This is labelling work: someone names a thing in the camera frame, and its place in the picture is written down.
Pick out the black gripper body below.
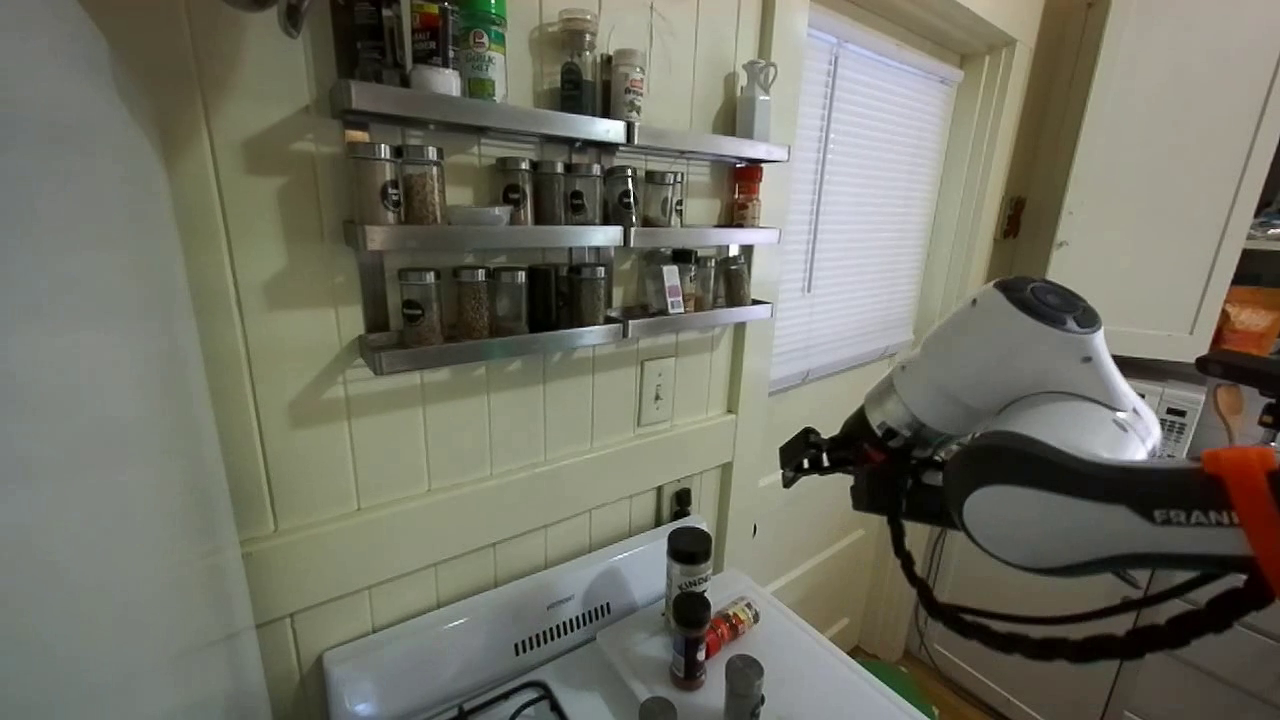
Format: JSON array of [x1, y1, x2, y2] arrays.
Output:
[[811, 421, 942, 524]]

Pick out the savory spice jar steel cap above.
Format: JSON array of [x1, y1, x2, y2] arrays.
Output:
[[721, 648, 769, 720]]

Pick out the tall spice bottle yellow label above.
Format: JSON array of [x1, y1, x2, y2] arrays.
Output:
[[665, 522, 721, 609]]

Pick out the short steel spice shelf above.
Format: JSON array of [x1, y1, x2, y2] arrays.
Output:
[[619, 298, 782, 343], [625, 221, 783, 255], [625, 122, 797, 171]]

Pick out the red spice bottle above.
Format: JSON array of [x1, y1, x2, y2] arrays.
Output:
[[698, 594, 765, 660]]

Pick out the onion powder bottle black cap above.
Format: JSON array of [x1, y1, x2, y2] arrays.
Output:
[[683, 250, 721, 320]]

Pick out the spice bottle pink barcode label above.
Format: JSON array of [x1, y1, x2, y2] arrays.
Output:
[[637, 250, 687, 324]]

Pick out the red sauce bottle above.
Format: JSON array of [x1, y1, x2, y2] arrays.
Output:
[[726, 159, 769, 233]]

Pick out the glass spice jar steel cap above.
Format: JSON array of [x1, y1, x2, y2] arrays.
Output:
[[398, 139, 448, 227], [602, 159, 643, 227], [491, 151, 541, 227], [559, 255, 612, 331], [533, 158, 571, 227], [443, 259, 491, 343], [637, 165, 687, 233], [563, 158, 609, 227], [483, 263, 533, 342]]

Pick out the dark spice jar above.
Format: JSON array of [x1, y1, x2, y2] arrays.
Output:
[[525, 259, 563, 338]]

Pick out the long steel spice shelf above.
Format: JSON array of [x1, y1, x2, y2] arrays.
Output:
[[327, 76, 634, 151], [352, 251, 634, 380], [346, 218, 634, 259]]

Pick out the small white bottle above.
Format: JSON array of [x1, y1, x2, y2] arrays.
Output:
[[734, 51, 782, 145]]

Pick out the spice bottle white label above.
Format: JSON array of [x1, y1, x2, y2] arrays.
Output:
[[602, 45, 652, 129]]

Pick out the glass spice jar round label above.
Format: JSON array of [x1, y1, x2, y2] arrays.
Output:
[[346, 136, 401, 227], [394, 263, 443, 347]]

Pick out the green shaker bottle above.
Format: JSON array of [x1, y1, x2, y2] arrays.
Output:
[[453, 0, 513, 105]]

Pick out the bottle with colourful label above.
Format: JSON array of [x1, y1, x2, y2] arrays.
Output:
[[409, 0, 460, 73]]

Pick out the cream panelled door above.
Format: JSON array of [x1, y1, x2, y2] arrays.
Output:
[[760, 0, 971, 644]]

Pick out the green mat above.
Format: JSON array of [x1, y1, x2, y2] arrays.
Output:
[[854, 648, 942, 720]]

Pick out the white window blinds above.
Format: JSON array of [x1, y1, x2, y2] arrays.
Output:
[[772, 17, 965, 395]]

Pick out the white microwave oven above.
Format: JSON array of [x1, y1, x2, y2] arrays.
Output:
[[1128, 374, 1223, 463]]

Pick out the black burner grate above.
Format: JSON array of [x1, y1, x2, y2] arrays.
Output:
[[443, 675, 571, 720]]

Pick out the white gas stove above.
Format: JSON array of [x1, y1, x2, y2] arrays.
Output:
[[322, 515, 933, 720]]

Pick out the cream base cabinet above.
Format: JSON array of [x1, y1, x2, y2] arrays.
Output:
[[916, 530, 1280, 720]]

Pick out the orange bag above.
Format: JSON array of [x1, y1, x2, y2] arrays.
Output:
[[1217, 286, 1280, 360]]

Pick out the small white dish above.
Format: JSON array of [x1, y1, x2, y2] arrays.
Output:
[[443, 200, 522, 227]]

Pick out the clear glass jar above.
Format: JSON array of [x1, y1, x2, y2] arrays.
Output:
[[549, 7, 605, 122]]

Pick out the small white bowl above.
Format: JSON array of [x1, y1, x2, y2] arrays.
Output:
[[409, 64, 465, 102]]

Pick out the dark container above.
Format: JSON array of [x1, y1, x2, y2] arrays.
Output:
[[327, 0, 412, 88]]

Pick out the white refrigerator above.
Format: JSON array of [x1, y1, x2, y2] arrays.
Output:
[[0, 0, 277, 720]]

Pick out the black corrugated cable conduit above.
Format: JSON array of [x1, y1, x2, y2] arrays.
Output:
[[885, 509, 1280, 668]]

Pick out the white wall cabinet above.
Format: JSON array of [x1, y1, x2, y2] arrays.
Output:
[[1043, 0, 1280, 365]]

